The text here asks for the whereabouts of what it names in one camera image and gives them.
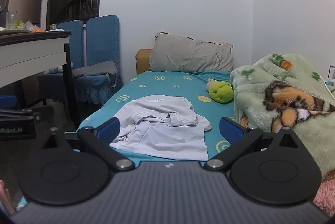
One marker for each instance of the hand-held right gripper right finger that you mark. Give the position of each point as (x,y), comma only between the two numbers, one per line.
(231,130)

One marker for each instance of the grey folded cloth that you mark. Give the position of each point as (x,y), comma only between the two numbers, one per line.
(96,69)

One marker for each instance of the small white blue plush toy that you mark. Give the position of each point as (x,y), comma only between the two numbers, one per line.
(55,69)

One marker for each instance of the green plush toy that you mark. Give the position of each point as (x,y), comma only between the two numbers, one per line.
(221,91)

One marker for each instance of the wall power socket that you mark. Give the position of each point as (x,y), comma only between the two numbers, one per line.
(331,71)

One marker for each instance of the clear plastic bag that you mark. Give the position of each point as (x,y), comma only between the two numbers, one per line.
(32,26)

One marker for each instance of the teal patterned bed sheet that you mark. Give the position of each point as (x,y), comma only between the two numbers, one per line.
(167,85)

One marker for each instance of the clear glass cup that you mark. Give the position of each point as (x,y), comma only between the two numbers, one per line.
(11,20)

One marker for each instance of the blue covered chair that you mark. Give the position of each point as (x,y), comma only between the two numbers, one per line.
(70,33)
(103,40)

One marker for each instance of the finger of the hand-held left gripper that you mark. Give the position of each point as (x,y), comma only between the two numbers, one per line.
(39,114)
(7,101)

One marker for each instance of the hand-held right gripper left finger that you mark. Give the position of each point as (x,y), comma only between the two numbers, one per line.
(110,129)

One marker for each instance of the pink fuzzy cloth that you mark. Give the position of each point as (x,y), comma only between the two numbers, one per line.
(325,197)

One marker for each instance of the small green jar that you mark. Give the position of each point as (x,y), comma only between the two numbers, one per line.
(53,27)

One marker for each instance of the grey pillow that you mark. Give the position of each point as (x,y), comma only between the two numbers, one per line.
(188,56)

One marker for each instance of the green printed fleece blanket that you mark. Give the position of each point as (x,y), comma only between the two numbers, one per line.
(261,77)

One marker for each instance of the white shirt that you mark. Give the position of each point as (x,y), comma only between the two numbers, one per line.
(162,140)

